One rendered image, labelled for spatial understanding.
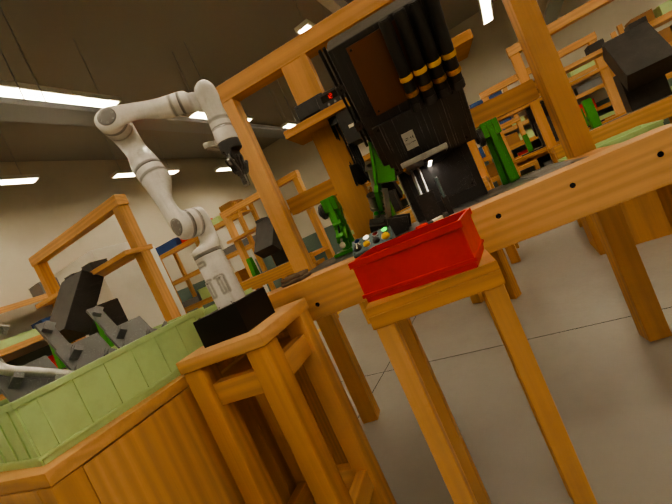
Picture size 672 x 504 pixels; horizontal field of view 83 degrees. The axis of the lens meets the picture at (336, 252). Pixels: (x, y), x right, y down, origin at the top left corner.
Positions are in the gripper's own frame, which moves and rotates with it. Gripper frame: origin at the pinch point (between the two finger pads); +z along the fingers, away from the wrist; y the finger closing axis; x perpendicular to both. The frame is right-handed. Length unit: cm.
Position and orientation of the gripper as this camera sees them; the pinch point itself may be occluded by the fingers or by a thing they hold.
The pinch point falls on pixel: (245, 180)
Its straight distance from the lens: 135.8
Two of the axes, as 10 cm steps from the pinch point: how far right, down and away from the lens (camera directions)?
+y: 2.2, -1.7, 9.6
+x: -8.9, 3.7, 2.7
